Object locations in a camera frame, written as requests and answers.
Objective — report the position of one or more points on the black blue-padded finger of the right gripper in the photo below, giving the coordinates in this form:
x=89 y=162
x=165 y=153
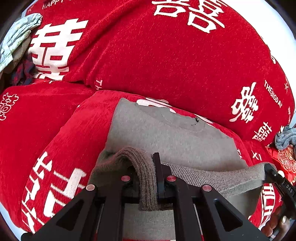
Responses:
x=271 y=175

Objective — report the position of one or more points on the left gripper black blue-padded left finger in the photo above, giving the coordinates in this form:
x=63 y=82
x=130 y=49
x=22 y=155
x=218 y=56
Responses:
x=96 y=213

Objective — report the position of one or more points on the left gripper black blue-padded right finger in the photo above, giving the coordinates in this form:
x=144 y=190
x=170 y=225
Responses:
x=201 y=213

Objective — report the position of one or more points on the person's right hand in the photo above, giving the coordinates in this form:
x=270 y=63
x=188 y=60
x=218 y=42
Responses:
x=276 y=219

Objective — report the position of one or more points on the red embroidered cushion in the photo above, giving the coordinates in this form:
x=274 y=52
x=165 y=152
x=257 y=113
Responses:
x=284 y=161

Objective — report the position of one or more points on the grey-blue crumpled cloth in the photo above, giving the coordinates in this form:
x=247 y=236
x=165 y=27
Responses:
x=286 y=136

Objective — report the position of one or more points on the red sofa cover with characters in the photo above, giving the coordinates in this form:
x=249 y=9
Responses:
x=199 y=59

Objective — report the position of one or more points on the dark plaid cloth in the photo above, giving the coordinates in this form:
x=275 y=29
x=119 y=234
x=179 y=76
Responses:
x=24 y=72

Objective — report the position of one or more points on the pale green striped cloth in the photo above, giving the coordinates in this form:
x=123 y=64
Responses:
x=18 y=32

